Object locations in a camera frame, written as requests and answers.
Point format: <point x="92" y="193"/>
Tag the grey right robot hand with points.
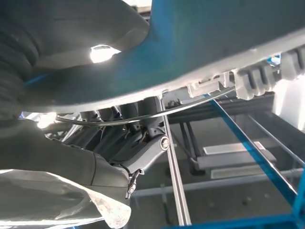
<point x="59" y="151"/>

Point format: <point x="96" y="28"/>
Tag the blue metal shelf rack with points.
<point x="250" y="148"/>

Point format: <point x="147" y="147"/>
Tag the grey metal bar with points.
<point x="176" y="177"/>

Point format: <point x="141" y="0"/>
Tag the grey ceiling light panel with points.
<point x="233" y="148"/>

